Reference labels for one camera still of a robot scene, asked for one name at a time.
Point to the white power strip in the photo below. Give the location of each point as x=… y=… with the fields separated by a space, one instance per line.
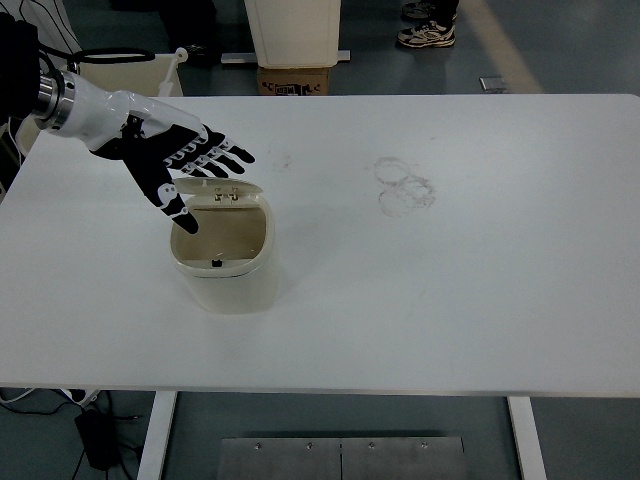
x=82 y=396

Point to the grey metal base bar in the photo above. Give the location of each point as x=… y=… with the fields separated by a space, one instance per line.
x=237 y=57

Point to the white plastic scoop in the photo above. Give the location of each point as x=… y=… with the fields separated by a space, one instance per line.
x=169 y=75

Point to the person's dark legs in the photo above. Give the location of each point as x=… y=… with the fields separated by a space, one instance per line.
x=190 y=17

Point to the person's white black sneaker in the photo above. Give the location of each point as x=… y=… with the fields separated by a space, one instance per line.
x=425 y=34
x=425 y=7

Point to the white cloth with black lines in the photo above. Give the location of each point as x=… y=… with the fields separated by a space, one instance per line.
x=57 y=25

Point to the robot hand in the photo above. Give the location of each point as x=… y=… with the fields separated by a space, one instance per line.
x=100 y=115

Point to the person's black patterned shoe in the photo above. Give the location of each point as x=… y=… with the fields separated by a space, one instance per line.
x=200 y=52

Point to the person's leg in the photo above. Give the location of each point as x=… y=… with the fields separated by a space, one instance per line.
x=447 y=10

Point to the grey metal plate with screws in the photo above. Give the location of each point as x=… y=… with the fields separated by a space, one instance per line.
x=300 y=460

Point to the large cream plastic tub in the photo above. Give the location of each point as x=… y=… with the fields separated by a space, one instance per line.
x=125 y=75

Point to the brown cardboard box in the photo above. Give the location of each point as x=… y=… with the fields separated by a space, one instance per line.
x=292 y=80

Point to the metal floor socket plate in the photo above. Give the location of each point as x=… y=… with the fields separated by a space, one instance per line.
x=494 y=84

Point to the white table leg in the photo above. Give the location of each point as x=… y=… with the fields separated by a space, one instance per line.
x=156 y=440
x=527 y=440

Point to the black power adapter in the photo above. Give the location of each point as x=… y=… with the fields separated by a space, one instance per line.
x=95 y=440

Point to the cream lidded trash bin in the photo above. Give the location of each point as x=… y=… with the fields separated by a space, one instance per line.
x=235 y=290

